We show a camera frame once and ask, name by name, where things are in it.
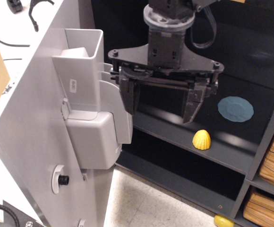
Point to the yellow toy corn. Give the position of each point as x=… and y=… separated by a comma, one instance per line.
x=202, y=140

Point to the black metal base plate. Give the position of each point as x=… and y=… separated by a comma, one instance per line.
x=24, y=219

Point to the yellow toy lemon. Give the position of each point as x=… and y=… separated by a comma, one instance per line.
x=221, y=221

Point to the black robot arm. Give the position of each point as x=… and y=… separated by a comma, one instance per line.
x=175, y=16

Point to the black caster wheel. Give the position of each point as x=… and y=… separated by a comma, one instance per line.
x=15, y=6

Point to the blue toy plate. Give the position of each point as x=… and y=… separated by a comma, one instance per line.
x=235, y=109

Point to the grey toy fridge door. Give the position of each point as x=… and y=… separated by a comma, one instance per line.
x=62, y=122

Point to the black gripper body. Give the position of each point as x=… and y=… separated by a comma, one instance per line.
x=166, y=62

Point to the black stand legs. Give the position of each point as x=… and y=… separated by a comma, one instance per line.
x=37, y=11

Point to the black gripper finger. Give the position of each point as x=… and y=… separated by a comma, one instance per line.
x=130, y=94
x=193, y=99

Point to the lower wicker basket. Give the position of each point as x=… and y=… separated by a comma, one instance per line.
x=259, y=208

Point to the dark grey fridge cabinet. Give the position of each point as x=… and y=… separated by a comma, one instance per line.
x=161, y=149

